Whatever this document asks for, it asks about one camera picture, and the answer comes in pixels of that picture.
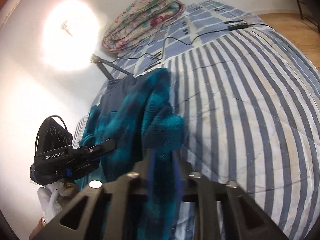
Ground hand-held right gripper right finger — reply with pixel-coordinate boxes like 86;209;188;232
172;152;290;240

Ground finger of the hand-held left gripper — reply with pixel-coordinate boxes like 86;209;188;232
75;139;116;161
64;159;100;180

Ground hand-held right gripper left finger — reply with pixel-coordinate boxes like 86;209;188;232
30;150;155;240

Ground teal plaid fleece jacket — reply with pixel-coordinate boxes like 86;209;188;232
72;68;185;240

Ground person's left forearm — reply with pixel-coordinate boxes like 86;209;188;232
29;217;48;240

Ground black metal clothes rack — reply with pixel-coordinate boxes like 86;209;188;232
294;0;320;30

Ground person's left hand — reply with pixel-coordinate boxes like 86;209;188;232
37;179;77;224

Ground blue white striped blanket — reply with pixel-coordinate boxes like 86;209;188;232
75;27;320;240

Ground folded floral quilt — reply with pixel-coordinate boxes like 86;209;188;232
102;0;187;53

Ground blue checked bedsheet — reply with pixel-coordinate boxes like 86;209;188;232
94;0;273;105

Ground white ring light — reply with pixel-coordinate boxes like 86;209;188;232
42;0;99;72

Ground black ring light cable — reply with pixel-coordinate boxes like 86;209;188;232
110;20;268;70

